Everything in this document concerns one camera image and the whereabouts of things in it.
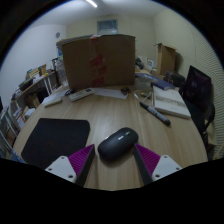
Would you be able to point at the black office chair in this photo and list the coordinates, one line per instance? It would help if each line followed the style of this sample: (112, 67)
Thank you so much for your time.
(201, 120)

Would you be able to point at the ceiling tube light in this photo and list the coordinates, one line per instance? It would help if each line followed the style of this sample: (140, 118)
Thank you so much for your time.
(91, 3)

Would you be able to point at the black mouse pad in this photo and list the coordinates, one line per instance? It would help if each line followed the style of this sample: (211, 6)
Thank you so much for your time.
(55, 140)

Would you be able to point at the white paper sheet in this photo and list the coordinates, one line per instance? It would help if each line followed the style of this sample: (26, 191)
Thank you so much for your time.
(110, 92)

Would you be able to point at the clear plastic container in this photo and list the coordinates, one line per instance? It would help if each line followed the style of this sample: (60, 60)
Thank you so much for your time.
(144, 81)

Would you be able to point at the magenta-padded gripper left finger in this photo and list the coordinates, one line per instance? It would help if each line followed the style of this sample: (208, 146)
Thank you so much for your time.
(64, 166)

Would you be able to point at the large brown cardboard box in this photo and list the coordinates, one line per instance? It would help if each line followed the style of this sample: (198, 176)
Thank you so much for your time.
(110, 63)

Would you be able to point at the small dark clip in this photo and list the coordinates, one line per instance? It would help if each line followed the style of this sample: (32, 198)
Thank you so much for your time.
(125, 90)

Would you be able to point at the grey glass-panel door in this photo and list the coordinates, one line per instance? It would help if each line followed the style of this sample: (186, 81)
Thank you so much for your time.
(107, 26)

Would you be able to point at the white thick book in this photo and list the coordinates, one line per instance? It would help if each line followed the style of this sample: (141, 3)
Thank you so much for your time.
(170, 101)

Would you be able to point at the round wall clock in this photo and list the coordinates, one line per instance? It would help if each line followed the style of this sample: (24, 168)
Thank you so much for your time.
(58, 34)

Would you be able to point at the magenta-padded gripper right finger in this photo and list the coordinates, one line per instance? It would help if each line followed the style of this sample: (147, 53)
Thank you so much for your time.
(164, 165)

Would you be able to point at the cluttered white shelf unit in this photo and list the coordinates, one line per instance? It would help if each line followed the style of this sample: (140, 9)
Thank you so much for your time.
(30, 86)

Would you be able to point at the tall open cardboard box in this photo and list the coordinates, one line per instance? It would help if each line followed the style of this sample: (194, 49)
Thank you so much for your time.
(166, 60)

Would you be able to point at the blue book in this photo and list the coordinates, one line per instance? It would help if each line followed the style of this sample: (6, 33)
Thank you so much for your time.
(162, 85)

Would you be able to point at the white remote control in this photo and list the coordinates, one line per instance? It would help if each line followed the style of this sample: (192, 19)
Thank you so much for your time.
(81, 94)

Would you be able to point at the black computer mouse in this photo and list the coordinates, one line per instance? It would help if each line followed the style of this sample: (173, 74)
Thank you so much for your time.
(117, 143)

